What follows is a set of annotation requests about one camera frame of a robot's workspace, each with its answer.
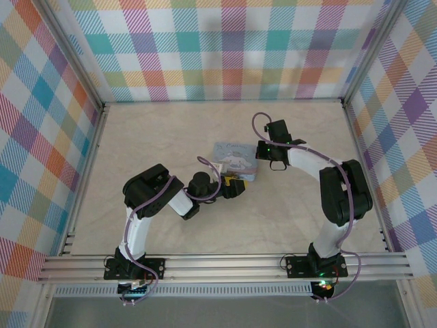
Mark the blue cartoon tin box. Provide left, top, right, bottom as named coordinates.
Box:
left=211, top=141, right=259, bottom=181

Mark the long aluminium table edge rail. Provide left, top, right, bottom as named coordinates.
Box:
left=102, top=98, right=346, bottom=105

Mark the wide aluminium mounting rail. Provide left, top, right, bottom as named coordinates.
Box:
left=36, top=251, right=414, bottom=285

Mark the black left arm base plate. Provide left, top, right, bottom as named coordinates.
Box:
left=103, top=258, right=167, bottom=282

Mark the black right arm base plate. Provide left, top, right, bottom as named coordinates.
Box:
left=285, top=255, right=348, bottom=279

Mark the grey slotted cable duct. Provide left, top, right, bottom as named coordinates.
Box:
left=54, top=285, right=315, bottom=298

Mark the aluminium frame post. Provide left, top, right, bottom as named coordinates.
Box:
left=341, top=0, right=409, bottom=107
left=40, top=0, right=107, bottom=109

